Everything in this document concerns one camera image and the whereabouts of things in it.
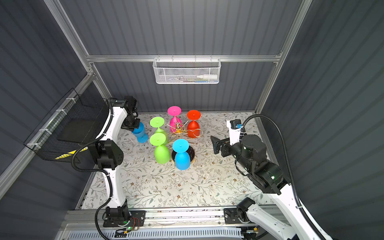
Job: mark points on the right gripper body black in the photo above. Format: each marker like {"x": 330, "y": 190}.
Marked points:
{"x": 234, "y": 150}

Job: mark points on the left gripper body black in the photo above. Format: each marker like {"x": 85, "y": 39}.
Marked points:
{"x": 130, "y": 123}

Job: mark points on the blue wine glass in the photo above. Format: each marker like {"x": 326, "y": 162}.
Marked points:
{"x": 140, "y": 133}
{"x": 182, "y": 158}

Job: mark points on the blue wine glass front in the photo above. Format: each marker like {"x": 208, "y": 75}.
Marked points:
{"x": 182, "y": 158}

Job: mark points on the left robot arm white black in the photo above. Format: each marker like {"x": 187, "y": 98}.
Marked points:
{"x": 105, "y": 151}

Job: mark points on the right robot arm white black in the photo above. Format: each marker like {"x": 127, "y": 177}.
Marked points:
{"x": 250, "y": 153}

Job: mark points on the green wine glass rear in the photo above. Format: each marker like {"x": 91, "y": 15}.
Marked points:
{"x": 158, "y": 122}

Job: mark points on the green wine glass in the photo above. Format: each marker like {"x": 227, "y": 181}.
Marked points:
{"x": 158, "y": 122}
{"x": 162, "y": 153}

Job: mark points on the green wine glass front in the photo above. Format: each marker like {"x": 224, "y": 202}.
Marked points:
{"x": 162, "y": 153}

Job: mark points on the pink wine glass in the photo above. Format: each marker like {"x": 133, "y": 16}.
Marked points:
{"x": 175, "y": 122}

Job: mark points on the red wine glass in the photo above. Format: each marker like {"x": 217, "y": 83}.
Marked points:
{"x": 193, "y": 128}

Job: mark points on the white marker in basket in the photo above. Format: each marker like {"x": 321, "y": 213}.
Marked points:
{"x": 209, "y": 77}

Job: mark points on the gold wire glass rack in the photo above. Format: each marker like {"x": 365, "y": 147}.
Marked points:
{"x": 182, "y": 133}

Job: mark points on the black wire wall basket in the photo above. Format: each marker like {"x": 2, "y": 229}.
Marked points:
{"x": 78, "y": 121}

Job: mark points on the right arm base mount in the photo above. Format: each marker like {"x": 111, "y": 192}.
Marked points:
{"x": 238, "y": 215}

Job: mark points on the white mesh wall basket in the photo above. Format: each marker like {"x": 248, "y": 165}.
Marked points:
{"x": 185, "y": 73}

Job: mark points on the aluminium front rail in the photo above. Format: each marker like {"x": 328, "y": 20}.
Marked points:
{"x": 195, "y": 223}

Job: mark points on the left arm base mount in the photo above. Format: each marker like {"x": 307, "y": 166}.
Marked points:
{"x": 123, "y": 217}

